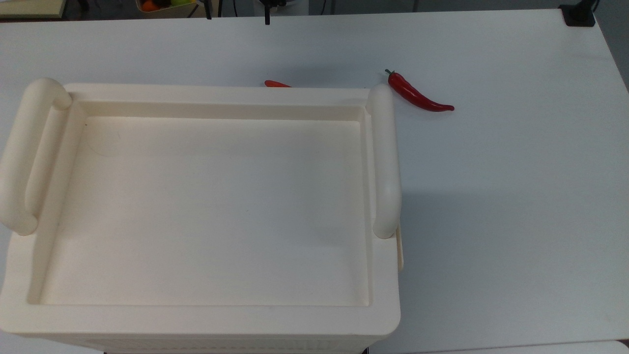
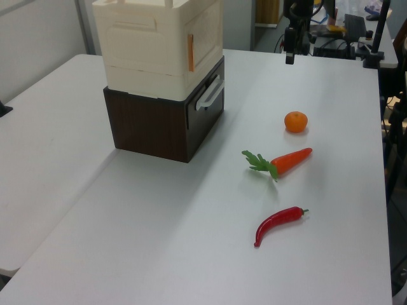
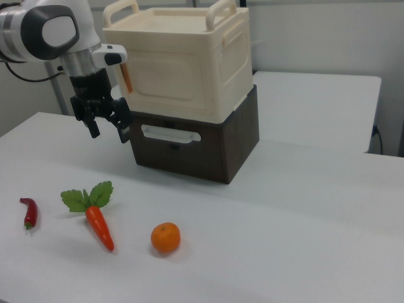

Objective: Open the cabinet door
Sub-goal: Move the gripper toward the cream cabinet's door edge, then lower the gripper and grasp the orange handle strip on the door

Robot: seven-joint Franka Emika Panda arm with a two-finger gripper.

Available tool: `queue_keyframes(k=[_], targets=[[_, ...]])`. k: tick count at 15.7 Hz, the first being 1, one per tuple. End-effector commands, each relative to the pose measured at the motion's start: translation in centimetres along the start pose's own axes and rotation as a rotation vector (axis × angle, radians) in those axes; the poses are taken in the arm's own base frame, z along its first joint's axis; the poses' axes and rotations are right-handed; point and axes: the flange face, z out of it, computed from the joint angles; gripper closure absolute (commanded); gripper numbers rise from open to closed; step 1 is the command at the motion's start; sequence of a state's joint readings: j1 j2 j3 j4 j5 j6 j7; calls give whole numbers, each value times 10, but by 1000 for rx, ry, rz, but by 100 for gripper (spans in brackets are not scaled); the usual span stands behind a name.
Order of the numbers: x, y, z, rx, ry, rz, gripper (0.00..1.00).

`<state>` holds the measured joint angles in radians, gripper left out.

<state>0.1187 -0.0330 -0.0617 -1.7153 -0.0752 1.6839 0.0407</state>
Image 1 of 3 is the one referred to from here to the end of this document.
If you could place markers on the fruit basket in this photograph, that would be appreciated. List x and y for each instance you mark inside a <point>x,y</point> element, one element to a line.
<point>164,8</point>

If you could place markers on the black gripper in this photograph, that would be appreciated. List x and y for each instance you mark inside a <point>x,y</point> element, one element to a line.
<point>272,2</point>

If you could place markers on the black table clamp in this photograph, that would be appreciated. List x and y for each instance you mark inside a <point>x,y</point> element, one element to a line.
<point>579,14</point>

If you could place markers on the red chili pepper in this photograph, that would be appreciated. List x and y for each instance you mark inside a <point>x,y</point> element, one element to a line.
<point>415,95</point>
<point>275,84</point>

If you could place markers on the cream plastic cabinet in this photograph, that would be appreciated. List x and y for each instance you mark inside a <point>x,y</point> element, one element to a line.
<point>216,206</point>

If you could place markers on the green apple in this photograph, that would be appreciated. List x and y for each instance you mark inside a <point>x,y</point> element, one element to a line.
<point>181,2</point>

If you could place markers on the yellow wooden board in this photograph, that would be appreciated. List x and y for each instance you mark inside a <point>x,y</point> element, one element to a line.
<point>29,7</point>

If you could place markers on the orange fruit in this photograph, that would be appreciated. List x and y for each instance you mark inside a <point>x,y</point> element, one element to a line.
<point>150,5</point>

